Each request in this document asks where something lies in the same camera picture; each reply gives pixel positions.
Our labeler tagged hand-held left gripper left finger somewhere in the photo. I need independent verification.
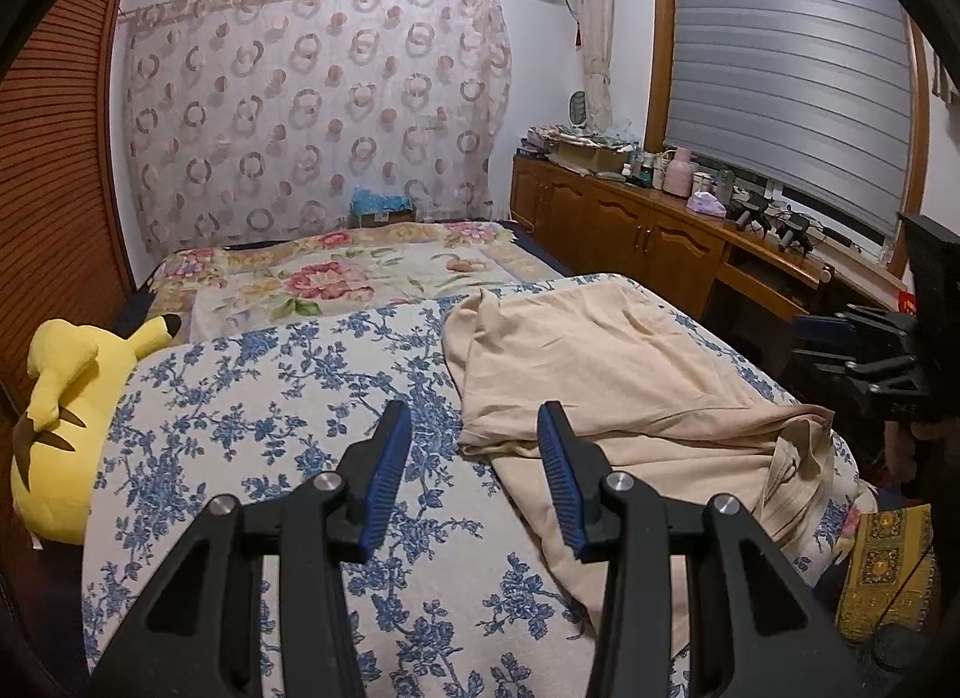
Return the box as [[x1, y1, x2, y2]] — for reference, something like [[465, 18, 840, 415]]
[[90, 400, 413, 698]]

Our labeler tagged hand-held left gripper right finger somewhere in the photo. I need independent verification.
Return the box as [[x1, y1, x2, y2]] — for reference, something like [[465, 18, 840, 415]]
[[536, 400, 863, 698]]

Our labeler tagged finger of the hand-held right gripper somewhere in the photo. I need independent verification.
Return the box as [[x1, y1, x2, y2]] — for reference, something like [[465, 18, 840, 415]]
[[806, 354, 932, 389], [793, 304, 920, 358]]

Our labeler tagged beige printed t-shirt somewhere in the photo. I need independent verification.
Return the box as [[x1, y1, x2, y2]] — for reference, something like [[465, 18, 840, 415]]
[[442, 285, 860, 661]]

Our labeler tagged black tool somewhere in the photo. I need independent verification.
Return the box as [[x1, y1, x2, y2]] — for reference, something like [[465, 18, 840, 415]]
[[776, 214, 815, 253], [731, 191, 773, 234]]

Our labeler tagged blue floral quilt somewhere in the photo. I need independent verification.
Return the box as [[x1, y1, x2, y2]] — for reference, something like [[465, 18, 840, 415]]
[[79, 274, 878, 698]]

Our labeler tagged red flower blanket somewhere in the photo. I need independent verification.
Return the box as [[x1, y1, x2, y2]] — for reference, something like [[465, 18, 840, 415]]
[[142, 220, 560, 346]]

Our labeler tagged yellow patterned cushion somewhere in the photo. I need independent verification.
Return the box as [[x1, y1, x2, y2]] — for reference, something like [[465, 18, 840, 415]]
[[836, 507, 938, 643]]

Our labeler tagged pink thermos bottle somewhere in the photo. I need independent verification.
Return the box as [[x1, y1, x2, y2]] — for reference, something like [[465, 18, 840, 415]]
[[666, 149, 695, 198]]

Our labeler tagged wooden cabinet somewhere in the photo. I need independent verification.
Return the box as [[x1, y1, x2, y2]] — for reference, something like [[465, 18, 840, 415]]
[[510, 154, 908, 339]]

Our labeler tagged grey window blind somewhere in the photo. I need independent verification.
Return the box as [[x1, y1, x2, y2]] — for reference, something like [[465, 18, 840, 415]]
[[664, 0, 912, 245]]

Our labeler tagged blue item on box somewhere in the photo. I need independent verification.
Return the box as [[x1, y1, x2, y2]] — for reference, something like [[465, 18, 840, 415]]
[[351, 189, 415, 226]]

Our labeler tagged cardboard box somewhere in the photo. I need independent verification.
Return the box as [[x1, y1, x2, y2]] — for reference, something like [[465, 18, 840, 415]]
[[551, 141, 631, 175]]

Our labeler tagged yellow plush toy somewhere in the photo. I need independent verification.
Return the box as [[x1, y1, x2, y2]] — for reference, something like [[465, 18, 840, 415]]
[[11, 314, 182, 545]]

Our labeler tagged white lace curtain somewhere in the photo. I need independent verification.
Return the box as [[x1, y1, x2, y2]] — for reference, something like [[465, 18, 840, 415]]
[[571, 0, 617, 136]]

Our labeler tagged circle patterned curtain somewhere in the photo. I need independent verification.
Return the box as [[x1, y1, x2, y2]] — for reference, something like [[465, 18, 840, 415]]
[[124, 0, 515, 253]]

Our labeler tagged wooden slatted wardrobe door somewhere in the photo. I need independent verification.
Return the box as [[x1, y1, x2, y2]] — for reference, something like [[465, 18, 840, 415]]
[[0, 0, 143, 414]]

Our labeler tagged wooden window frame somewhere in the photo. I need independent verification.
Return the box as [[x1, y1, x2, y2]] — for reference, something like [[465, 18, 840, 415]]
[[651, 0, 935, 279]]

